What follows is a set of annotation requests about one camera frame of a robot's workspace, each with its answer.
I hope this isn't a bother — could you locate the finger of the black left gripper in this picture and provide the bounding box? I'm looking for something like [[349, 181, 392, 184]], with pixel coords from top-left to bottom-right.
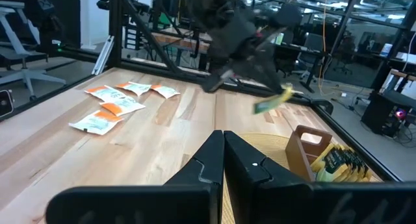
[[242, 60, 283, 93], [259, 45, 289, 88]]

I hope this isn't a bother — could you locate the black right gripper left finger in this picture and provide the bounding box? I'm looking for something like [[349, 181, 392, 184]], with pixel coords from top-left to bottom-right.
[[45, 129, 226, 224]]

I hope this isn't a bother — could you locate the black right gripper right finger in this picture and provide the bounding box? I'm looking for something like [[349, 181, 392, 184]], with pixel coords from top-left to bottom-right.
[[224, 131, 416, 224]]

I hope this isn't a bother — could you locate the white orange tea packet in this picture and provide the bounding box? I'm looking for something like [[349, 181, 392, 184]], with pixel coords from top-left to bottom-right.
[[68, 110, 125, 136], [84, 84, 127, 103], [99, 96, 146, 118], [150, 84, 181, 100], [115, 81, 153, 97]]

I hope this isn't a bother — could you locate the brown wooden tea caddy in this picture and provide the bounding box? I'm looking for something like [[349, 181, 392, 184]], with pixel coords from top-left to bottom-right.
[[285, 124, 374, 183]]

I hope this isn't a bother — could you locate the black office desk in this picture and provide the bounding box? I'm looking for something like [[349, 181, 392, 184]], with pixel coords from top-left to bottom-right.
[[274, 41, 330, 92]]

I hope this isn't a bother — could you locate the round woven straw placemat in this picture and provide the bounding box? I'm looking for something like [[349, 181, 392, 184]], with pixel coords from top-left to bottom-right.
[[221, 132, 384, 224]]

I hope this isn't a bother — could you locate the grey office chair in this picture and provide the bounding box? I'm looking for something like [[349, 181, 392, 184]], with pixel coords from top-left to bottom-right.
[[297, 32, 326, 84]]

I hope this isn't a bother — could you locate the wooden top desk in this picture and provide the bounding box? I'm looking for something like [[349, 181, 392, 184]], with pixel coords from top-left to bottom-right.
[[149, 26, 213, 68]]

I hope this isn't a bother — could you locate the black computer tower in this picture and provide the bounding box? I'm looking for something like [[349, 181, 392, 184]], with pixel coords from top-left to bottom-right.
[[359, 91, 397, 136]]

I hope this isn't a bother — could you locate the white office desk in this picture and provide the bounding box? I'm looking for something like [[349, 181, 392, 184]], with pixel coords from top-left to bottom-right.
[[378, 50, 416, 100]]

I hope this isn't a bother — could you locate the silver aluminium extrusion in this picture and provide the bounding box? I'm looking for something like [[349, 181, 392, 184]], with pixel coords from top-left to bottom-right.
[[91, 34, 116, 77]]

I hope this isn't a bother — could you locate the white office chair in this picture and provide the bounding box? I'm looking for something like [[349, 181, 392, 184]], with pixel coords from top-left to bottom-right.
[[0, 1, 68, 102]]

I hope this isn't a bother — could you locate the black frame clamp handle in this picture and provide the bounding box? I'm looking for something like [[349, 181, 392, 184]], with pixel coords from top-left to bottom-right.
[[309, 98, 335, 117]]

